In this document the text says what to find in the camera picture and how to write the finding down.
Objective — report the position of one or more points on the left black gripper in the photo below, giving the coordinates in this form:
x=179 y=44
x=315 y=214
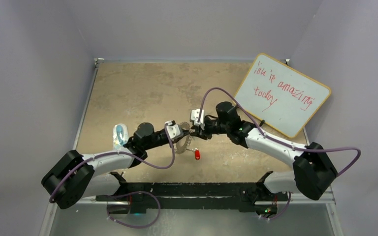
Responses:
x=185 y=132

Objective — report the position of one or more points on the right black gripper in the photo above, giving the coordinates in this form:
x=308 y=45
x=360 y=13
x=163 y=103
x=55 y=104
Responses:
x=203 y=133

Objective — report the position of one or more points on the silver disc with keyrings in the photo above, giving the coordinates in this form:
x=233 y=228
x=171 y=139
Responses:
x=183 y=144

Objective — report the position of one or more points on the keys with red green tags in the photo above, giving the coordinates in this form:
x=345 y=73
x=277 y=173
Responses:
x=196 y=153

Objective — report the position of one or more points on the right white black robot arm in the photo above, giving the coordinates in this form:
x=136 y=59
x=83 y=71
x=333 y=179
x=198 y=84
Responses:
x=312 y=172

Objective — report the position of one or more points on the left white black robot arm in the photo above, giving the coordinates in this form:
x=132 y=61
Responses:
x=75 y=175

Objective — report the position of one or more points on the whiteboard with red writing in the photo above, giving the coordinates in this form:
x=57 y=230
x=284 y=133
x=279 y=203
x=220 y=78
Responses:
x=284 y=98

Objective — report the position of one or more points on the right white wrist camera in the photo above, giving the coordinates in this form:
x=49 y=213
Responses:
x=197 y=118

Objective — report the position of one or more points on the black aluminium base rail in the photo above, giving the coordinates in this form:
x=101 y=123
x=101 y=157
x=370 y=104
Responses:
x=241 y=196

